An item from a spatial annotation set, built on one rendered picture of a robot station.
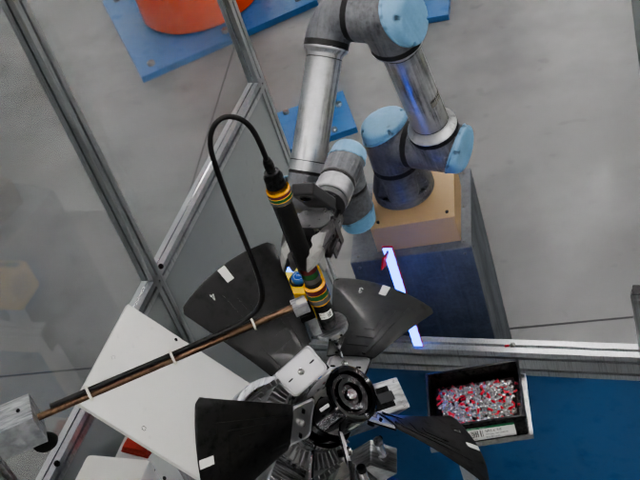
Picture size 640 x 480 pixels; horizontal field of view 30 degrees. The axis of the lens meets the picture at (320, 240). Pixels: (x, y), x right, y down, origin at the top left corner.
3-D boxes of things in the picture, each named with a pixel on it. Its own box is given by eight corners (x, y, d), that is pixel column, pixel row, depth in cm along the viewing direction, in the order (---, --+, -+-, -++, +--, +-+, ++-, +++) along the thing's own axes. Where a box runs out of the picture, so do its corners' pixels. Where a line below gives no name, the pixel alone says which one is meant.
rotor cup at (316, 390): (337, 464, 237) (374, 441, 227) (278, 426, 233) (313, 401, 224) (356, 406, 246) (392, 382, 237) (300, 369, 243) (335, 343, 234)
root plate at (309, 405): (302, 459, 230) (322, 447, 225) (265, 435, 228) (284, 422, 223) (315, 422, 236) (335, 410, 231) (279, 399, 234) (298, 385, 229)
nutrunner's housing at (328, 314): (328, 347, 234) (259, 169, 205) (322, 334, 237) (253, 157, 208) (346, 339, 235) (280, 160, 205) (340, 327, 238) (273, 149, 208)
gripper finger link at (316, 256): (329, 287, 220) (334, 252, 227) (320, 264, 216) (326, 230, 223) (312, 289, 221) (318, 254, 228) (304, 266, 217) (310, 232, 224)
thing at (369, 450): (376, 485, 260) (349, 477, 257) (376, 460, 263) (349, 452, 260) (397, 473, 254) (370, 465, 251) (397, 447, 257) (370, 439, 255)
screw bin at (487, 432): (433, 450, 268) (428, 430, 264) (430, 392, 281) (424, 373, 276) (530, 435, 264) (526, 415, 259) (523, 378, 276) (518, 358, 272)
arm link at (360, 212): (338, 207, 256) (326, 168, 249) (384, 214, 251) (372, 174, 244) (321, 231, 252) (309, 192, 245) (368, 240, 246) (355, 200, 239)
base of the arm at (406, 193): (371, 175, 301) (362, 147, 295) (430, 160, 299) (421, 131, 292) (377, 216, 291) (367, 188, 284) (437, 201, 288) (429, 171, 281)
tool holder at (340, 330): (310, 350, 231) (296, 316, 225) (300, 329, 237) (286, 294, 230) (352, 332, 232) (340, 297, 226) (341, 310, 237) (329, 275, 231)
